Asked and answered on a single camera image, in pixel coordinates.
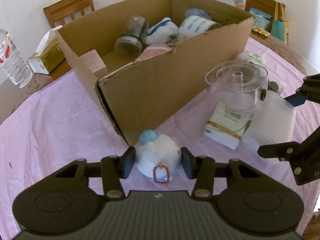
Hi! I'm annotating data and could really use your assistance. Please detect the white tape roll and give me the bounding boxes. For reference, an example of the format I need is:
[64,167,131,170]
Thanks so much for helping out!
[177,15,222,41]

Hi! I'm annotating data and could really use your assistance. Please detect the clear water bottle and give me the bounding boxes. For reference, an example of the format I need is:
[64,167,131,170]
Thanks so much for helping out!
[1,29,33,88]

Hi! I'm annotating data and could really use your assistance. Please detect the white blue sock bundle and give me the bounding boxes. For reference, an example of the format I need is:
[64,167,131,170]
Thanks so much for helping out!
[144,17,178,46]

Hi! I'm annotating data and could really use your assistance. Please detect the clear plastic blender cup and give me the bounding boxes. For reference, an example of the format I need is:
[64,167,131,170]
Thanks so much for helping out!
[204,61,268,119]

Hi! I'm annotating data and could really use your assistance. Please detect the pink knitted roll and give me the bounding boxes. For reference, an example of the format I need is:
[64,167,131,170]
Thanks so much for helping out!
[135,44,172,62]

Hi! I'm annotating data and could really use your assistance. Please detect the clear jar brown cookies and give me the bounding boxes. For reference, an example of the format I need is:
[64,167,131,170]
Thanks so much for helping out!
[267,80,287,95]

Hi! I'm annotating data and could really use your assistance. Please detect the gold ornate coaster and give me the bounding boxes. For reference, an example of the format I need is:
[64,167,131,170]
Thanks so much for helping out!
[252,26,270,37]

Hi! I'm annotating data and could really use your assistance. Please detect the brown cardboard box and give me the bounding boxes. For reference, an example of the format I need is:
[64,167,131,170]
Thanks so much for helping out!
[56,0,254,145]

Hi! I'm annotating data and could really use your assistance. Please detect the wooden chair at right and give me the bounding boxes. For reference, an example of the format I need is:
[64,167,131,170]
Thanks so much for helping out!
[245,0,282,20]

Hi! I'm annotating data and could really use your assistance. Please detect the clear jar dark leaves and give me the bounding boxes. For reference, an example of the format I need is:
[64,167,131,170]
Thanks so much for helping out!
[114,15,149,55]

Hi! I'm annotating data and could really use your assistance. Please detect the small green print pack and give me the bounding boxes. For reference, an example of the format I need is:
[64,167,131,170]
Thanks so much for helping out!
[236,50,266,67]

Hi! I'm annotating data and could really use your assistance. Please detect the white tissue box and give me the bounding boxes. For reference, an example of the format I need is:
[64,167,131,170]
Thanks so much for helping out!
[28,25,65,75]

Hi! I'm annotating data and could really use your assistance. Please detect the pink table cloth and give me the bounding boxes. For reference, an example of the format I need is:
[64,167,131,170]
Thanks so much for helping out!
[0,36,320,240]

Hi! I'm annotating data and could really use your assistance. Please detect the white plastic bottle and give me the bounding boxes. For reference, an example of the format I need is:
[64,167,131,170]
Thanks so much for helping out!
[242,90,296,155]

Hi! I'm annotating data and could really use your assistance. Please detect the white plush blue cap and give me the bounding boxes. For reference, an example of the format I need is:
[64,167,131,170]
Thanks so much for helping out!
[135,130,182,185]

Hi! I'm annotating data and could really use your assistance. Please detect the pink small carton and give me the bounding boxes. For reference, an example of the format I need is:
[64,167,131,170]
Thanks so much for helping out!
[80,50,109,78]

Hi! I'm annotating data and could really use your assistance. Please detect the green white tissue pack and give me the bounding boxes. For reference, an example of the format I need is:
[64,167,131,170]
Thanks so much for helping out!
[204,102,253,150]

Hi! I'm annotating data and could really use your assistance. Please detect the wooden chair at wall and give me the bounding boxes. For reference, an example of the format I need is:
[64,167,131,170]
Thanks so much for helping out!
[43,0,95,29]

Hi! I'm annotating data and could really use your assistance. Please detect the blue grey knitted roll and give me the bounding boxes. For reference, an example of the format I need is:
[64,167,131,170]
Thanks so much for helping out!
[185,8,212,21]

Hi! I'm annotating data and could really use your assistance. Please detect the teal printed package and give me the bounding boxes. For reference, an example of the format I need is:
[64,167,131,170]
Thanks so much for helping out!
[248,8,272,31]

